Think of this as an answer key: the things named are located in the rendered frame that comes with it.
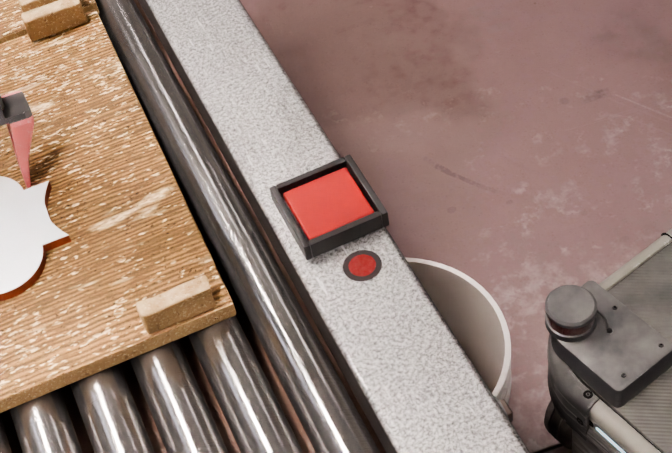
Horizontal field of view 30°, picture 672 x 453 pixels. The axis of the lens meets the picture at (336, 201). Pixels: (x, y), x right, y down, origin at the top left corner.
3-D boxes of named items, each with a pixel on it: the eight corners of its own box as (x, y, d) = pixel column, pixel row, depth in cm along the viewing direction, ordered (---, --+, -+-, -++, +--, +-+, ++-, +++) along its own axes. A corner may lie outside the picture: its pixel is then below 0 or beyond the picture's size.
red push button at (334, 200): (347, 176, 108) (345, 165, 107) (377, 222, 104) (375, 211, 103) (284, 202, 107) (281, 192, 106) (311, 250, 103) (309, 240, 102)
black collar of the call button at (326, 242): (352, 166, 109) (349, 153, 108) (390, 225, 104) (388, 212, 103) (272, 200, 107) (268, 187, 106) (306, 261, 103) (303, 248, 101)
